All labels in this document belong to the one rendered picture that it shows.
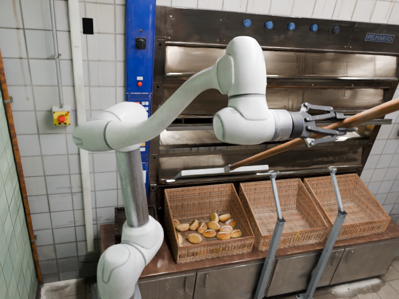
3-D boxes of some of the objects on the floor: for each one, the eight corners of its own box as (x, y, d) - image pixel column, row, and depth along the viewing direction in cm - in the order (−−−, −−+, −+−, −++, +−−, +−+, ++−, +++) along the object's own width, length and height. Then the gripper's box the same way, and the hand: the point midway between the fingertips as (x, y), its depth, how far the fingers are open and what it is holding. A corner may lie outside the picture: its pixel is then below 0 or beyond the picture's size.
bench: (102, 274, 276) (99, 221, 248) (344, 238, 347) (363, 194, 319) (105, 340, 230) (102, 284, 202) (383, 283, 301) (410, 235, 273)
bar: (157, 301, 260) (165, 177, 203) (298, 276, 298) (339, 165, 240) (164, 340, 235) (177, 210, 177) (318, 307, 272) (370, 191, 215)
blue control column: (111, 156, 438) (107, -29, 333) (124, 155, 443) (123, -27, 338) (126, 274, 279) (126, -7, 175) (145, 271, 284) (156, -4, 179)
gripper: (275, 102, 100) (341, 102, 107) (282, 155, 98) (349, 151, 105) (288, 94, 93) (357, 95, 100) (296, 150, 91) (367, 146, 98)
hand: (344, 124), depth 101 cm, fingers closed on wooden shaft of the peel, 3 cm apart
